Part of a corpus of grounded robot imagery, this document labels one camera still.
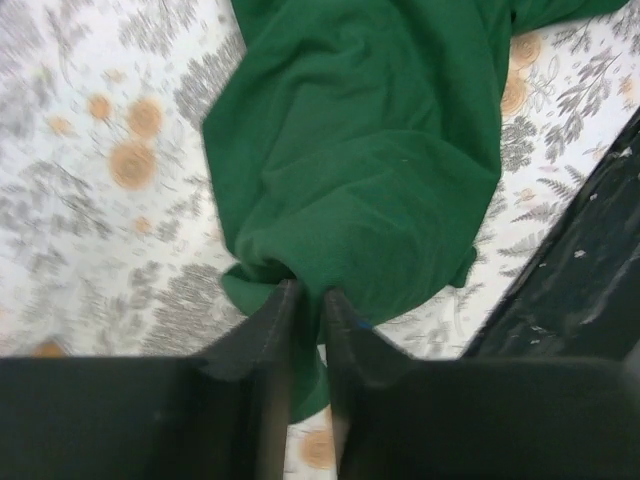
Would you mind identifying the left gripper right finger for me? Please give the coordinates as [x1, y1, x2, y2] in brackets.
[323, 290, 639, 479]

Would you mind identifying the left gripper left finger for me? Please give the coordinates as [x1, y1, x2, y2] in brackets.
[1, 281, 299, 479]

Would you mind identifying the dark green t-shirt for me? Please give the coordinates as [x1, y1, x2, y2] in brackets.
[202, 0, 620, 423]

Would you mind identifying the floral patterned table mat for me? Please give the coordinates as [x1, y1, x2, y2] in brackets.
[0, 0, 640, 476]

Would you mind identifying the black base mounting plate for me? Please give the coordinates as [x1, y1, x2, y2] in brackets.
[464, 115, 639, 360]

